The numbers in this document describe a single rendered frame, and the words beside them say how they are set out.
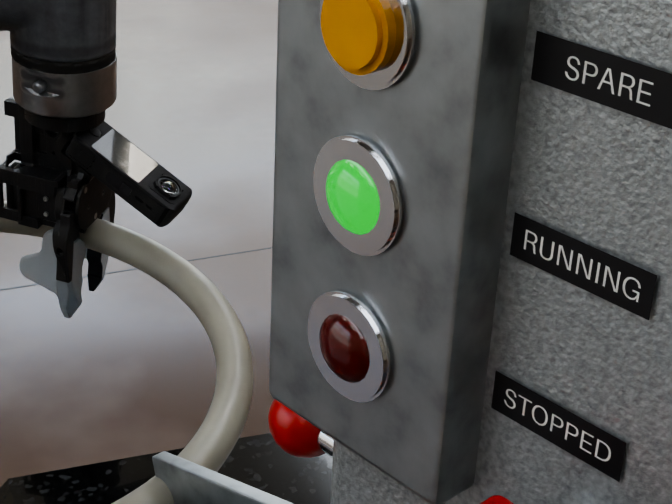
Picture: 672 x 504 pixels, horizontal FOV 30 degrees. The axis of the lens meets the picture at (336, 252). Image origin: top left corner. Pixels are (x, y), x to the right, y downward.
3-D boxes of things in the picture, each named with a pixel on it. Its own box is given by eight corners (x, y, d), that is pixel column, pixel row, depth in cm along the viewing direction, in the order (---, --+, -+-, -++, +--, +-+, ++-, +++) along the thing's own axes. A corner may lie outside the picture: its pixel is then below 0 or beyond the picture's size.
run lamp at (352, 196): (402, 240, 36) (408, 164, 35) (367, 254, 36) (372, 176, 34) (346, 212, 38) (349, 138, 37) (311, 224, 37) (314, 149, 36)
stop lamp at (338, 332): (391, 387, 39) (396, 320, 38) (358, 403, 38) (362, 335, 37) (338, 355, 40) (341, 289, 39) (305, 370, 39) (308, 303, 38)
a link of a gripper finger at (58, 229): (69, 268, 119) (76, 182, 116) (86, 272, 119) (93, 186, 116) (45, 284, 115) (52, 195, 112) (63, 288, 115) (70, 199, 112)
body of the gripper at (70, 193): (37, 189, 122) (34, 75, 116) (118, 209, 121) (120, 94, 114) (-3, 225, 116) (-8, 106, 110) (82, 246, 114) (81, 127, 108)
